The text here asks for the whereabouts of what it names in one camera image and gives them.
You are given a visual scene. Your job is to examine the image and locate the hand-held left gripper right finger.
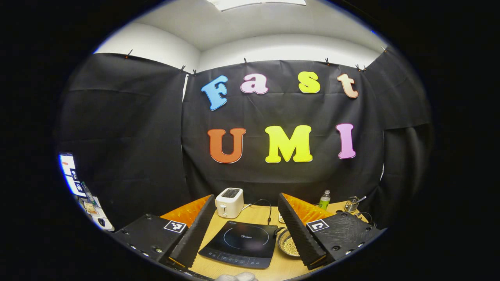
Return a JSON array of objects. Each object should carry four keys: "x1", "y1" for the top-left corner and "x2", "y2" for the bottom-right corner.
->
[{"x1": 277, "y1": 192, "x2": 387, "y2": 271}]

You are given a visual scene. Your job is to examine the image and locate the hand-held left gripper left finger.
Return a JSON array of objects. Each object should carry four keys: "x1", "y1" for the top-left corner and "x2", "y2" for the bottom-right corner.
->
[{"x1": 111, "y1": 194, "x2": 217, "y2": 270}]

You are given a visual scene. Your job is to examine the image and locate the pile of yellow soybeans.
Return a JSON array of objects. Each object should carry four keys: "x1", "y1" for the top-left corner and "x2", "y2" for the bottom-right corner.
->
[{"x1": 282, "y1": 235, "x2": 300, "y2": 257}]

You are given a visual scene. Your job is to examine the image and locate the stainless steel pot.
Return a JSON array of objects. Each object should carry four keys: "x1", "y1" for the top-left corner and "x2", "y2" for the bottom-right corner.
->
[{"x1": 275, "y1": 228, "x2": 301, "y2": 258}]

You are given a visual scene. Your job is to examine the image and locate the black induction cooktop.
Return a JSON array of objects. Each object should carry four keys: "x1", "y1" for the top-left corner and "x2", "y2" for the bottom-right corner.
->
[{"x1": 198, "y1": 221, "x2": 279, "y2": 270}]

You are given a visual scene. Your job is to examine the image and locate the white toaster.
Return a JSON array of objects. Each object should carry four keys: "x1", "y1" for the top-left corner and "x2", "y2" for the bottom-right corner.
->
[{"x1": 215, "y1": 188, "x2": 245, "y2": 219}]

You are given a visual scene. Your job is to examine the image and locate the white side desk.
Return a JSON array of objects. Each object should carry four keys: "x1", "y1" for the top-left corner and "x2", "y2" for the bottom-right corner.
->
[{"x1": 76, "y1": 195, "x2": 116, "y2": 233}]

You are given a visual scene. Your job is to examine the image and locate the computer monitor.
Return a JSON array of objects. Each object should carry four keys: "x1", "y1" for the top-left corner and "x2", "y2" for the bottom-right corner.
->
[{"x1": 59, "y1": 152, "x2": 87, "y2": 197}]

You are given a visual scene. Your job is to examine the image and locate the row of cloth clips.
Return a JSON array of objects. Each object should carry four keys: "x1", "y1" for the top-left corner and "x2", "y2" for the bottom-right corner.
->
[{"x1": 124, "y1": 46, "x2": 388, "y2": 76}]

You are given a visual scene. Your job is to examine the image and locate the large ceiling light panel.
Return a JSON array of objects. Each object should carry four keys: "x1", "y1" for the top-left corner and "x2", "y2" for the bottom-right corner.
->
[{"x1": 206, "y1": 0, "x2": 307, "y2": 11}]

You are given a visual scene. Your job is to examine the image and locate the black power cable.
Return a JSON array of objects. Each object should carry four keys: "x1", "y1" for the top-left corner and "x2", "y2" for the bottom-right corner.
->
[{"x1": 242, "y1": 199, "x2": 273, "y2": 225}]

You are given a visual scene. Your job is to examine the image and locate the thin black cable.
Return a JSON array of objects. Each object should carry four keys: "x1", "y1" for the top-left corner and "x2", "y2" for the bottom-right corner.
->
[{"x1": 354, "y1": 211, "x2": 376, "y2": 229}]

